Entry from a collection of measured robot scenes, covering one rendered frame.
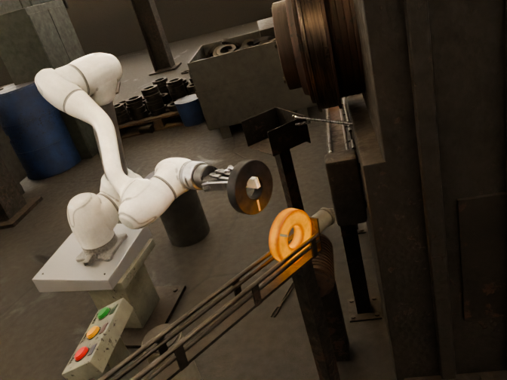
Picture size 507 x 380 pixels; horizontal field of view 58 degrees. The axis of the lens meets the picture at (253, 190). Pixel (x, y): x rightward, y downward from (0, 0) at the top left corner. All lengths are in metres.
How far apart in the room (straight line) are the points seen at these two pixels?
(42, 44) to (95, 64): 3.04
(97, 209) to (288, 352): 0.99
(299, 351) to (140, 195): 0.93
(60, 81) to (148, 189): 0.54
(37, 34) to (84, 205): 3.00
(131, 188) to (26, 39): 3.59
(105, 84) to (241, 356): 1.20
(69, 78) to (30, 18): 3.10
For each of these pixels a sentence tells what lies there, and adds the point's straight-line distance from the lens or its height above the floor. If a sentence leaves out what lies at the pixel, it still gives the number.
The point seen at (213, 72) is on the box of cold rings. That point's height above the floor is 0.61.
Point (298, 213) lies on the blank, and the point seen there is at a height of 0.76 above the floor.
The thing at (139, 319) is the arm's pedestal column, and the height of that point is 0.08.
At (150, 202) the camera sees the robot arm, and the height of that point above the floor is 0.84.
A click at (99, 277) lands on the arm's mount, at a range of 2.04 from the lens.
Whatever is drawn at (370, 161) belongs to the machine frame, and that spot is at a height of 0.87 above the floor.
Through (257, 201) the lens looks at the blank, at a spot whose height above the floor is 0.80.
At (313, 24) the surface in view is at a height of 1.20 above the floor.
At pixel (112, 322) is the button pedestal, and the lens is 1.39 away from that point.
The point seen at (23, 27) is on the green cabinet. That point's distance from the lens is 4.89.
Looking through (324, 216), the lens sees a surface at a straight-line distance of 1.36.
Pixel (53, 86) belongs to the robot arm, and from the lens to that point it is 1.75.
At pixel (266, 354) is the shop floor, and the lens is 1.96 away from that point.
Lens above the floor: 1.40
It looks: 26 degrees down
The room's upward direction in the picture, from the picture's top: 16 degrees counter-clockwise
